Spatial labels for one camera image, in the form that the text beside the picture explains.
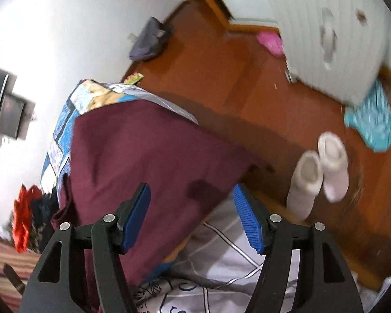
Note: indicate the white grey striped bed sheet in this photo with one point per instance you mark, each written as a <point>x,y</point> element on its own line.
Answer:
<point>221,251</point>

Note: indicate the blue patchwork printed blanket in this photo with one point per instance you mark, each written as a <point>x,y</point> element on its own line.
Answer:
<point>84,94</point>

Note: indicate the maroon garment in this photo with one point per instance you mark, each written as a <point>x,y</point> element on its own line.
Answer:
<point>133,153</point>

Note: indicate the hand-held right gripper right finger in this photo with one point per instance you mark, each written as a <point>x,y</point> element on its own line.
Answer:
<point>247,215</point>

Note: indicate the grey bag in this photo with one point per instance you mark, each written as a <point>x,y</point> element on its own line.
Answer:
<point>148,40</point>

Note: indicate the white flower print wardrobe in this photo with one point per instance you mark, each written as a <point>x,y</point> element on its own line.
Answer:
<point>312,22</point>

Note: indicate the red cloth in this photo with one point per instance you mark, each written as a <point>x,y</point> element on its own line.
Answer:
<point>24,218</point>

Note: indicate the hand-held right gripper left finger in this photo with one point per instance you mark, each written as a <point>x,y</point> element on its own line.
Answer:
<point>139,209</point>

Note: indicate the striped colourful blanket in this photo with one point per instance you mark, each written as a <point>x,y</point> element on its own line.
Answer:
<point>6,254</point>

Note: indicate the yellow green packet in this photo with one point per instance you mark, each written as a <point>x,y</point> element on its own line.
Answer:
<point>133,79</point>

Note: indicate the pink slippers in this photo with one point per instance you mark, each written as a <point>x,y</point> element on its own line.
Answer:
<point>271,43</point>

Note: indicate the teal cloth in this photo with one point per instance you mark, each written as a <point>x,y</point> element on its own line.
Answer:
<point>374,120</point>

